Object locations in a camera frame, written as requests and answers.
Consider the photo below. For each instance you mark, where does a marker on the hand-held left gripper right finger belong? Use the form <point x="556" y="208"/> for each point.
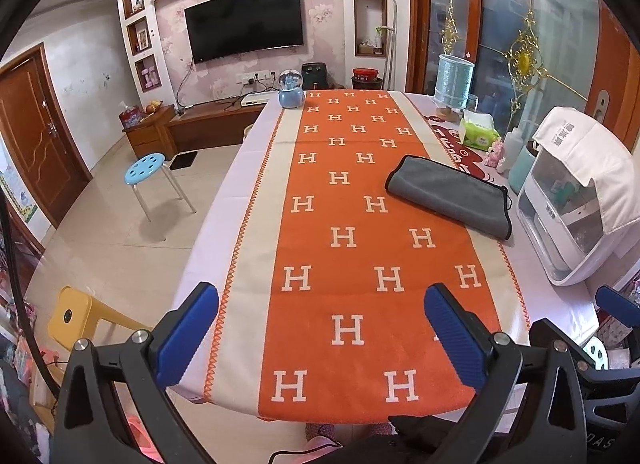
<point x="455" y="339"/>

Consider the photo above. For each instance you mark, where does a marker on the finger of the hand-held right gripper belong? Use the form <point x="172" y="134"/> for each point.
<point x="600" y="374"/>
<point x="617" y="300"/>

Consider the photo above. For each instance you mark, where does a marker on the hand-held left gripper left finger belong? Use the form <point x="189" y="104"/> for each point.
<point x="187" y="334"/>

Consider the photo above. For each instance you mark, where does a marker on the grey towel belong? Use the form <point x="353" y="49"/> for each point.
<point x="450" y="194"/>

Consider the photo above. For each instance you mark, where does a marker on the white perforated stool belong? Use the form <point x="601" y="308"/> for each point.
<point x="596" y="353"/>

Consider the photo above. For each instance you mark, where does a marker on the white countertop appliance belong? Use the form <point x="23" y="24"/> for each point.
<point x="550" y="224"/>

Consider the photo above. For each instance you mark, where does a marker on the yellow plastic stool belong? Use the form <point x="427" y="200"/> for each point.
<point x="75" y="314"/>

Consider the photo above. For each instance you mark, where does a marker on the white cloth cover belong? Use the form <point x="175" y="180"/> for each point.
<point x="590" y="144"/>

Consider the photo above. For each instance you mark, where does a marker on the teal plastic bottle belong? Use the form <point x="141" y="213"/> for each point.
<point x="522" y="166"/>

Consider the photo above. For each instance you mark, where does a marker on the blue round stool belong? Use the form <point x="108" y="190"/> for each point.
<point x="145" y="166"/>

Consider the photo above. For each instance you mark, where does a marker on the black floor mat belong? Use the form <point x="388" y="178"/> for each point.
<point x="183" y="160"/>

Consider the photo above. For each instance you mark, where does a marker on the orange patterned blanket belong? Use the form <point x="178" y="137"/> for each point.
<point x="350" y="194"/>

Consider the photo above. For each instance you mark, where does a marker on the white plastic bottle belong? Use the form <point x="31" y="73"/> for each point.
<point x="512" y="149"/>

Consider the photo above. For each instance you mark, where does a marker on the pink toy figure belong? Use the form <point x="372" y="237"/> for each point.
<point x="496" y="156"/>

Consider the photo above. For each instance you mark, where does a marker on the small wooden cabinet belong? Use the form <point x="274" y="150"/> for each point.
<point x="150" y="136"/>

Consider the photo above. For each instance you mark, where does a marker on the green tissue pack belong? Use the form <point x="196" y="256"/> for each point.
<point x="477" y="131"/>

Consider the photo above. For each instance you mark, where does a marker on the wooden television bench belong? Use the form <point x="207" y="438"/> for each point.
<point x="210" y="124"/>

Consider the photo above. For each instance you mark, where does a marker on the fruit plate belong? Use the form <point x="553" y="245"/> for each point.
<point x="153" y="106"/>

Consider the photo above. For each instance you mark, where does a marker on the white set-top box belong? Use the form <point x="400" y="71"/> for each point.
<point x="257" y="100"/>

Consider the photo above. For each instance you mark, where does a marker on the brown wooden door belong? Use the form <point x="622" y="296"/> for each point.
<point x="35" y="134"/>

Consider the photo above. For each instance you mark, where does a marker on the blue water bottle dispenser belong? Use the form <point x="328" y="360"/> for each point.
<point x="452" y="81"/>

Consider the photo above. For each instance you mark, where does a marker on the gold door ornament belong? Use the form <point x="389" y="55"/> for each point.
<point x="524" y="60"/>

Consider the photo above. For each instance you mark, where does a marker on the blue snow globe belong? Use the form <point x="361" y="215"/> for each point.
<point x="291" y="96"/>

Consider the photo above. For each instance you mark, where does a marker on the red pot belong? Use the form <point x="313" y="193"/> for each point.
<point x="366" y="78"/>

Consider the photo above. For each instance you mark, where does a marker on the black air fryer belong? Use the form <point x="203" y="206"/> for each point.
<point x="314" y="76"/>

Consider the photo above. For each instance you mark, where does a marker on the black flat television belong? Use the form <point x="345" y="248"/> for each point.
<point x="245" y="24"/>

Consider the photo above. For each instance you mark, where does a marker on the colourful wall chart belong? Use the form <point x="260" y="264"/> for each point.
<point x="20" y="194"/>

